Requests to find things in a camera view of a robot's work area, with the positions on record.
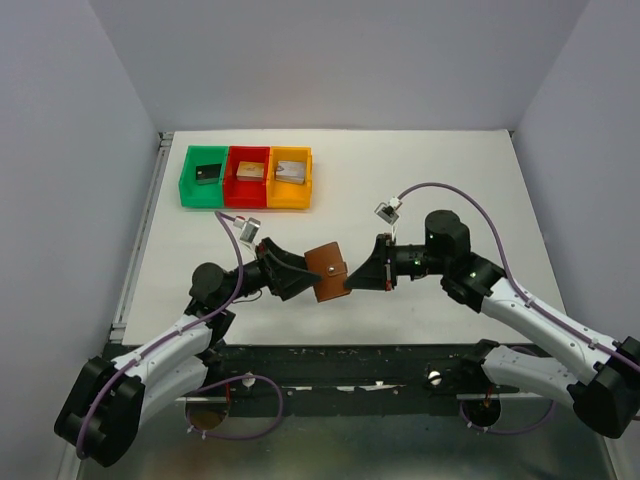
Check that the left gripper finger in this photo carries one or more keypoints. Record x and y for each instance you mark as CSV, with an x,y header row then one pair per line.
x,y
289,263
291,284

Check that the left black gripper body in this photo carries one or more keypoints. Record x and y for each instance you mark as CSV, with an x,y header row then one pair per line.
x,y
267,267

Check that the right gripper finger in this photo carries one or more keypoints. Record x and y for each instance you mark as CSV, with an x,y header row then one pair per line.
x,y
372,285
372,268

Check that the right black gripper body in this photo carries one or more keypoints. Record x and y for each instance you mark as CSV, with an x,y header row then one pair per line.
x,y
391,267

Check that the brown leather card holder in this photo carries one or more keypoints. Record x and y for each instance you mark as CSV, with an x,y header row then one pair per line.
x,y
327,262

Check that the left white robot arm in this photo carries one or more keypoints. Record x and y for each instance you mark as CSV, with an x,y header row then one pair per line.
x,y
111,399

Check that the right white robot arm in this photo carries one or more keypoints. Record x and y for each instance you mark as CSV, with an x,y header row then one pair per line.
x,y
590,372

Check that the silver card stack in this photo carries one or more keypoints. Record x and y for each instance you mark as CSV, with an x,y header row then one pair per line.
x,y
293,172

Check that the gold card stack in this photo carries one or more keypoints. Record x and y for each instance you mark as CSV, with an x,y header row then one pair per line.
x,y
250,171

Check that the black card stack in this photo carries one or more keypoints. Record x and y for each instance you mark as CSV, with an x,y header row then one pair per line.
x,y
208,174

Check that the orange plastic bin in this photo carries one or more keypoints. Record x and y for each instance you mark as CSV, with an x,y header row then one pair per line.
x,y
289,196

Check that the red plastic bin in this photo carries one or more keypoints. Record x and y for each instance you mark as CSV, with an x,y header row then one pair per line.
x,y
241,194

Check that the green plastic bin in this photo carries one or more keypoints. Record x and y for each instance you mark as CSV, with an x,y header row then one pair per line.
x,y
195,196

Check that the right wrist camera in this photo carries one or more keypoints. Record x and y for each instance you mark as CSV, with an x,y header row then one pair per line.
x,y
389,211

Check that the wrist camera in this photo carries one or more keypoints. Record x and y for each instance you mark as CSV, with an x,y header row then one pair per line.
x,y
389,211
248,228

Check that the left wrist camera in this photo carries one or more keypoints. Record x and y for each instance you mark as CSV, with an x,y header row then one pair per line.
x,y
248,228

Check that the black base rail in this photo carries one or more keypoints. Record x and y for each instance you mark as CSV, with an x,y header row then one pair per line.
x,y
345,380

